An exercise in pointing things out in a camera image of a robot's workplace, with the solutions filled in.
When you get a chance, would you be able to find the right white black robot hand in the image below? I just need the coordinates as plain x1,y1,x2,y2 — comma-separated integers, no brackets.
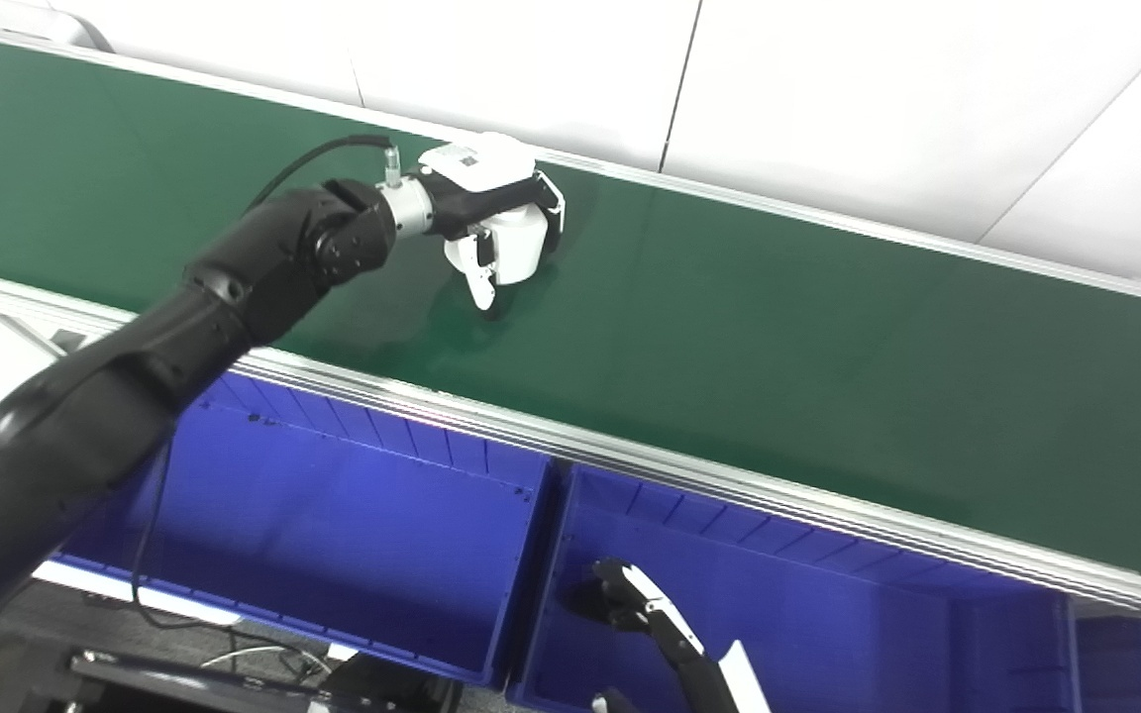
590,558,770,713

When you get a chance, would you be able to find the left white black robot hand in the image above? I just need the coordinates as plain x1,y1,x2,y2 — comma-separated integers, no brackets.
417,132,568,313

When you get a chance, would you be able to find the white cylindrical part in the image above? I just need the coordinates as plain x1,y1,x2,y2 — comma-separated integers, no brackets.
481,203,550,286

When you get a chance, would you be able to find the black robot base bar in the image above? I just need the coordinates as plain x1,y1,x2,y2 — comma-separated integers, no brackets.
70,649,463,713

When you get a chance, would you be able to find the black flanged part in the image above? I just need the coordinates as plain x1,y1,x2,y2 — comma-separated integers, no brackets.
566,579,621,623

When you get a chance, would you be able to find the blue bin with black part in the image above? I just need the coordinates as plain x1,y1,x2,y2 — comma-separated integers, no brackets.
511,463,1077,713

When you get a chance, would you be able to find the green conveyor belt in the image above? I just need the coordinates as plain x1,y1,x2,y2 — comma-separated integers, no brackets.
0,0,1141,625
0,35,1141,590

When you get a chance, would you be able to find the empty blue plastic bin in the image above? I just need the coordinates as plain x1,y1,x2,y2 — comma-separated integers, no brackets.
55,371,557,689

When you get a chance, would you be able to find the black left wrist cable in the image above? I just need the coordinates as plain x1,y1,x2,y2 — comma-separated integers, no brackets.
130,136,403,632

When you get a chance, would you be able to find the thin white cable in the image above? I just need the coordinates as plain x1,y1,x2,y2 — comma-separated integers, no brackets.
199,644,334,676

